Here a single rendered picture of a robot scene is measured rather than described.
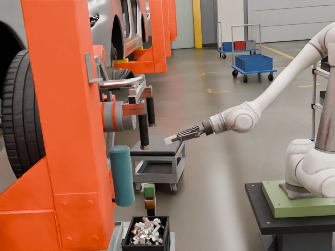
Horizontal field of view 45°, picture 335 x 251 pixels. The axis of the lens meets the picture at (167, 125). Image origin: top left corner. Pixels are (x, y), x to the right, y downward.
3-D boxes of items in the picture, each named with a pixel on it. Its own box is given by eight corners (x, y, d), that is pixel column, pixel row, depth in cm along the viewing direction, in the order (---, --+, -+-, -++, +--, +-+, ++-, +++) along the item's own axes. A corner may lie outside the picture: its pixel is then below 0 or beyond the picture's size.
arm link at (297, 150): (308, 173, 213) (309, 133, 207) (325, 187, 196) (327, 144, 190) (279, 176, 212) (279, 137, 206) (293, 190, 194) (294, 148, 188)
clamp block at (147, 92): (134, 96, 198) (133, 85, 197) (152, 95, 198) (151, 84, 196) (133, 98, 194) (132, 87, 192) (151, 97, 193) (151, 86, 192)
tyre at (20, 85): (64, 103, 229) (18, 17, 173) (104, 100, 228) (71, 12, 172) (48, 214, 195) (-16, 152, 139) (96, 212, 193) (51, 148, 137)
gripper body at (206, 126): (208, 116, 192) (190, 122, 193) (210, 121, 184) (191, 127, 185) (213, 130, 194) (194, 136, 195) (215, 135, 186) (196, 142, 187)
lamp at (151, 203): (145, 204, 156) (145, 195, 155) (156, 204, 156) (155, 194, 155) (144, 209, 152) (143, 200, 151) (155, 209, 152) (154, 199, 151)
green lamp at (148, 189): (144, 193, 155) (143, 184, 154) (155, 192, 155) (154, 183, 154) (143, 197, 151) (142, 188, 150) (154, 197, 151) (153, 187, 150)
